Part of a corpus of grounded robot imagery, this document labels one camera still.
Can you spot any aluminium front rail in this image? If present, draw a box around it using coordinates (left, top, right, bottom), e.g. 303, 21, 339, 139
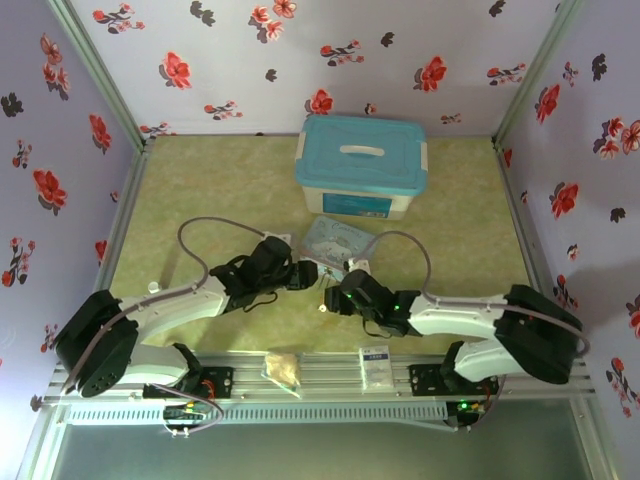
43, 349, 597, 405

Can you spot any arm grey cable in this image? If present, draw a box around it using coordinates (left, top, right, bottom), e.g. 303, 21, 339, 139
62, 216, 274, 436
349, 229, 590, 432

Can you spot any aluminium frame post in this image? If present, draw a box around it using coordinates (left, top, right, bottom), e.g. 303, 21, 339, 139
492, 0, 586, 149
47, 0, 154, 149

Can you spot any clear bag with beige contents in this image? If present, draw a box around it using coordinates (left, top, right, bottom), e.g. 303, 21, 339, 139
262, 351, 305, 400

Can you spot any cartoon print tin box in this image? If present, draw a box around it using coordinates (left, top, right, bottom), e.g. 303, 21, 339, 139
301, 215, 379, 266

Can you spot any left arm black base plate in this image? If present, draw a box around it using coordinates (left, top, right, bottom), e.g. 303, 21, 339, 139
143, 366, 235, 400

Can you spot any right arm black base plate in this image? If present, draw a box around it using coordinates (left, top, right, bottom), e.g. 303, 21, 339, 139
408, 363, 500, 397

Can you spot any white labelled packet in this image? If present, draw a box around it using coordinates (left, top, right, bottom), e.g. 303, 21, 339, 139
358, 341, 392, 392

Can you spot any white slotted cable duct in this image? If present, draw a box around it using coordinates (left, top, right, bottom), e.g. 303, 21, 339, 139
64, 402, 447, 427

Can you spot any blue lidded storage box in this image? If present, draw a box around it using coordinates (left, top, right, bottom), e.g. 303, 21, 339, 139
293, 115, 430, 221

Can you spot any aluminium side rail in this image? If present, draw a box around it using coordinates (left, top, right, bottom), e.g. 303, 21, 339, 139
59, 144, 154, 364
494, 144, 581, 359

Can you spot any left arm grey cable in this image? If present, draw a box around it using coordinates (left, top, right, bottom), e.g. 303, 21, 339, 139
62, 216, 274, 436

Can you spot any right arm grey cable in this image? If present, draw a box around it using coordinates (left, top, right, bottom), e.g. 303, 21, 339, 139
349, 229, 590, 432

